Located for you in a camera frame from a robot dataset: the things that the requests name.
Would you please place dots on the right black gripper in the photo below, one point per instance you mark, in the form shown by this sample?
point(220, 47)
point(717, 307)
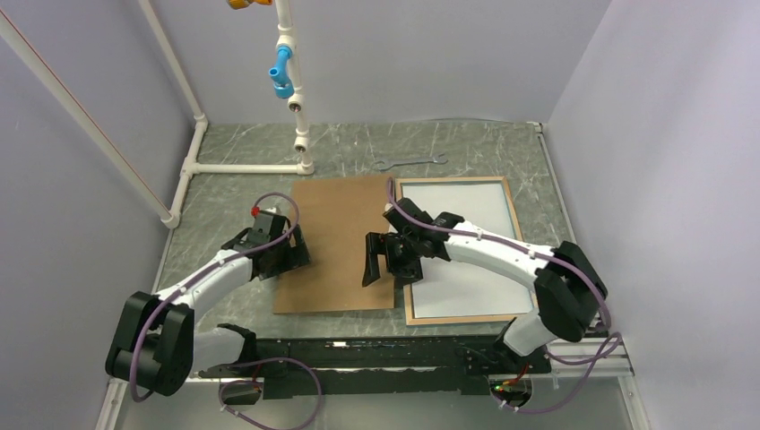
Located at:
point(380, 244)

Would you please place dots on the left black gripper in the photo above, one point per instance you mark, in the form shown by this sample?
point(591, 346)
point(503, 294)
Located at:
point(298, 257)

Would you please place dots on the brown wooden backing board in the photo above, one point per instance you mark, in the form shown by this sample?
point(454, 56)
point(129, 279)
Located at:
point(335, 215)

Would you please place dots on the landscape photo print board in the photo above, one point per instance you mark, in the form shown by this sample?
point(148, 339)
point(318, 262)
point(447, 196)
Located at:
point(463, 249)

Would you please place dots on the blue wooden picture frame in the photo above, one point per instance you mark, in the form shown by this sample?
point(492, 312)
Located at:
point(463, 249)

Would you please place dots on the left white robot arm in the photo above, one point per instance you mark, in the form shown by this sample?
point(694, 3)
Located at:
point(156, 346)

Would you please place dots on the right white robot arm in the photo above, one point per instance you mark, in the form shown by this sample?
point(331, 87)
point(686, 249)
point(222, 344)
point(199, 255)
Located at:
point(569, 292)

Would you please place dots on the white pvc pipe structure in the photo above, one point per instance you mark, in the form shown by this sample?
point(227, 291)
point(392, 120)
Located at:
point(93, 127)

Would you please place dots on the blue pipe fitting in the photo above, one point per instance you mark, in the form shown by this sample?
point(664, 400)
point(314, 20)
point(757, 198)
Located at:
point(281, 82)

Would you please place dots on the orange pipe fitting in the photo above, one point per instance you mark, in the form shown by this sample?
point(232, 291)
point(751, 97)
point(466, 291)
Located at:
point(242, 4)

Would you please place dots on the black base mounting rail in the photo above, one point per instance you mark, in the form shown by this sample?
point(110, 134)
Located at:
point(462, 363)

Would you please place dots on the aluminium extrusion frame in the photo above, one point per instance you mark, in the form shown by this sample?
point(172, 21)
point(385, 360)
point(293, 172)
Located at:
point(569, 397)

